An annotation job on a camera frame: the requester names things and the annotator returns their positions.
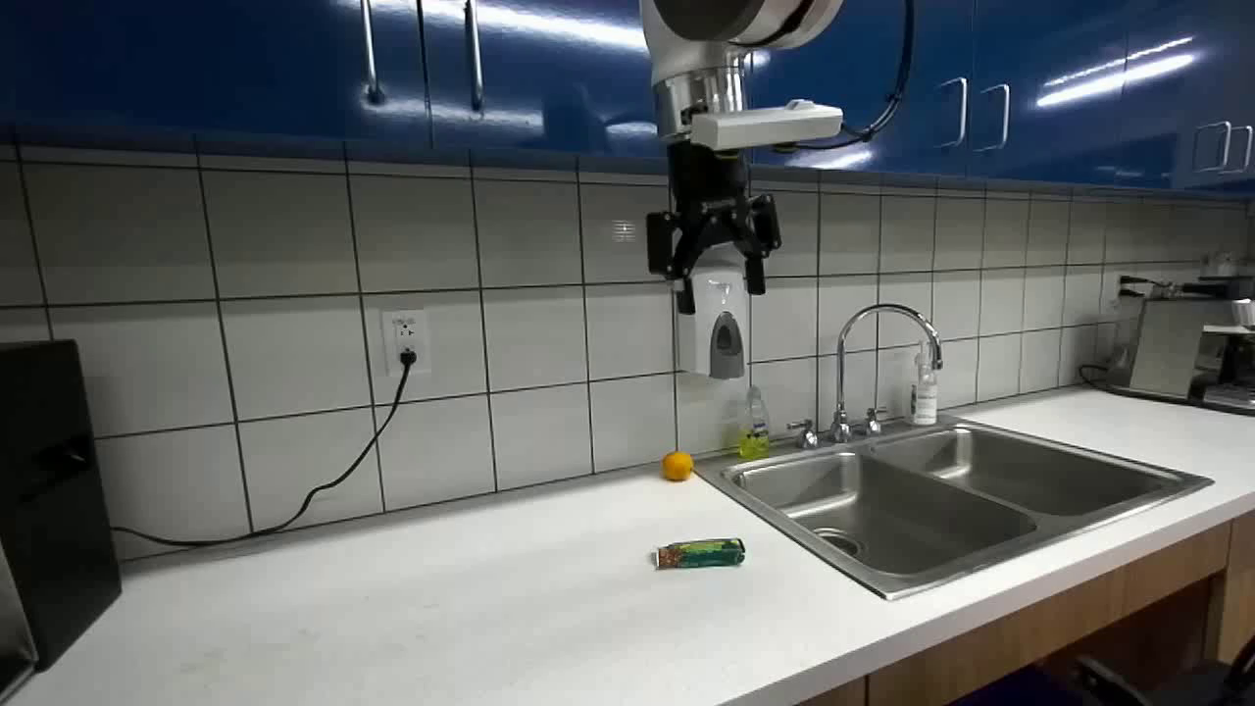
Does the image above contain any wooden lower cabinet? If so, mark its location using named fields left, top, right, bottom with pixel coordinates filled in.
left=796, top=516, right=1255, bottom=706

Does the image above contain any green candy bar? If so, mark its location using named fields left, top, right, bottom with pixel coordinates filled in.
left=650, top=534, right=749, bottom=574

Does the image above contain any black countertop appliance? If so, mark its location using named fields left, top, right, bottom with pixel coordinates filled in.
left=0, top=339, right=125, bottom=671

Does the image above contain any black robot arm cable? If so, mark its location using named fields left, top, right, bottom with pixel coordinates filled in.
left=779, top=0, right=916, bottom=152

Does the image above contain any black chair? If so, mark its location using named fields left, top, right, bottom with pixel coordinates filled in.
left=1071, top=637, right=1255, bottom=706

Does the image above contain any black appliance power cable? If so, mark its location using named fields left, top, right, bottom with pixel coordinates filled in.
left=111, top=347, right=422, bottom=551

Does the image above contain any blue upper cabinet door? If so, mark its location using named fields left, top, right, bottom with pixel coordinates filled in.
left=978, top=0, right=1192, bottom=198
left=0, top=0, right=422, bottom=152
left=420, top=0, right=761, bottom=168
left=749, top=0, right=983, bottom=181
left=1182, top=0, right=1255, bottom=202

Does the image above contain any stainless steel double sink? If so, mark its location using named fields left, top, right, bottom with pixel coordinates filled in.
left=698, top=415, right=1216, bottom=606

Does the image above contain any chrome gooseneck faucet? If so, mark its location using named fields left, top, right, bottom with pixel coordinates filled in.
left=829, top=297, right=948, bottom=442

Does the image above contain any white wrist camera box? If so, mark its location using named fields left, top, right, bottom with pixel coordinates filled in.
left=681, top=100, right=848, bottom=157

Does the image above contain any white wall soap dispenser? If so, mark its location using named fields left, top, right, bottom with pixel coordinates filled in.
left=669, top=267, right=756, bottom=385

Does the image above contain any stainless steel countertop appliance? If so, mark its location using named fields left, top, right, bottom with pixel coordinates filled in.
left=1112, top=271, right=1255, bottom=415

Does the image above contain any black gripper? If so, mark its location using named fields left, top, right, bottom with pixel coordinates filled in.
left=643, top=138, right=783, bottom=320

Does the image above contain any white wall power outlet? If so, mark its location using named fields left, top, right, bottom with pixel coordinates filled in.
left=380, top=305, right=434, bottom=377

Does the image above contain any white pump soap bottle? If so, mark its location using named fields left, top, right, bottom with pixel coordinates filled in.
left=910, top=348, right=945, bottom=432

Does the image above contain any silver cabinet door handle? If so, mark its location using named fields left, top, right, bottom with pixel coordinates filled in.
left=1207, top=117, right=1238, bottom=177
left=940, top=75, right=971, bottom=148
left=979, top=79, right=1016, bottom=152
left=358, top=0, right=393, bottom=112
left=463, top=0, right=490, bottom=114

